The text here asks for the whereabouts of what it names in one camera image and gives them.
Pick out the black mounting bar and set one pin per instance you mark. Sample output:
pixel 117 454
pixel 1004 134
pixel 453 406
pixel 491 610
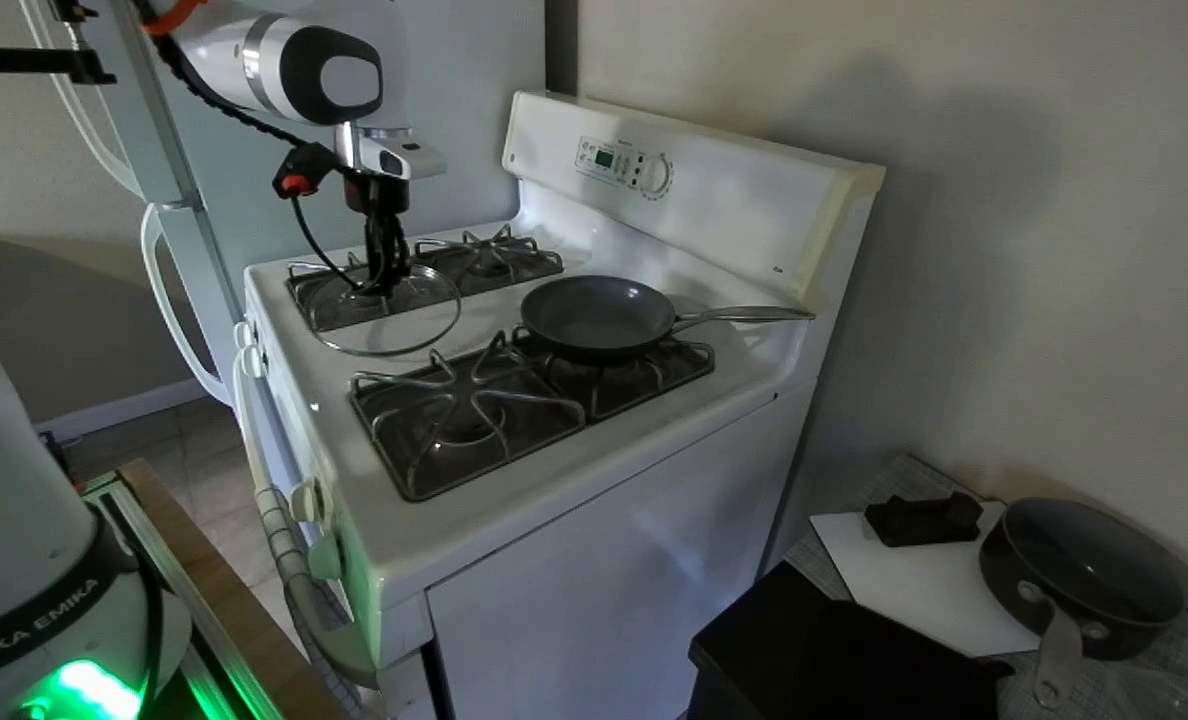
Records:
pixel 34 62

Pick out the small black flat object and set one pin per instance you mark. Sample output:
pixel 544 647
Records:
pixel 927 520

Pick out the black plastic bin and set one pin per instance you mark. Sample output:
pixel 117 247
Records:
pixel 833 655

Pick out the wrist stereo camera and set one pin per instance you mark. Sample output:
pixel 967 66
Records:
pixel 386 150

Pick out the stove control panel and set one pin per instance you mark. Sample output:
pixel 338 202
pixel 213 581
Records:
pixel 625 167

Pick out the round glass pan lid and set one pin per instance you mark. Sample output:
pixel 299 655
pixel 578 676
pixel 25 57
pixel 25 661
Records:
pixel 418 300

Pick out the white gas stove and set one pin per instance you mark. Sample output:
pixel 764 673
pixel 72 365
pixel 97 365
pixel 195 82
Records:
pixel 617 532

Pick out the wooden plank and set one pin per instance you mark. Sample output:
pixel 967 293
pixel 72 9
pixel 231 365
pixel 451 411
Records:
pixel 234 600

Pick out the black double burner grate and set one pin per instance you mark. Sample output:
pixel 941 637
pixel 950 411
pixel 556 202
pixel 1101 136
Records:
pixel 486 413
pixel 486 261

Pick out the white flat board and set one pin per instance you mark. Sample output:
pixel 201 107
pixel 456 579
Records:
pixel 913 584

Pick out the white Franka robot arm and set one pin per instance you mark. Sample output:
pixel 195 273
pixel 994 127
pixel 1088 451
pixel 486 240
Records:
pixel 34 532

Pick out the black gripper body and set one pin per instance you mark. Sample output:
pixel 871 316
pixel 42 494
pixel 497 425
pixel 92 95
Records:
pixel 376 202

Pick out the white stove dial knob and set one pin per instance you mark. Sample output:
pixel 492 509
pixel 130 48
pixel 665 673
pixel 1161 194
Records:
pixel 658 174

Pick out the patterned round bowl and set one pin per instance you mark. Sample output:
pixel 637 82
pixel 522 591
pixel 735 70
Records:
pixel 1084 562

